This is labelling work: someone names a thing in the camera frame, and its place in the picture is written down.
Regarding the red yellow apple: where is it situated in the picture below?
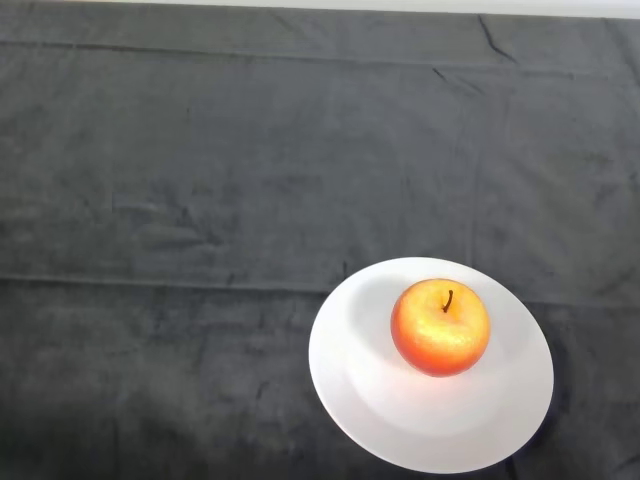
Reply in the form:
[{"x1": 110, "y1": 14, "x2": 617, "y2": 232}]
[{"x1": 389, "y1": 278, "x2": 492, "y2": 378}]

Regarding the white round plate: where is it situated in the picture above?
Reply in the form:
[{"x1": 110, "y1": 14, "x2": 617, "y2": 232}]
[{"x1": 307, "y1": 256, "x2": 556, "y2": 475}]

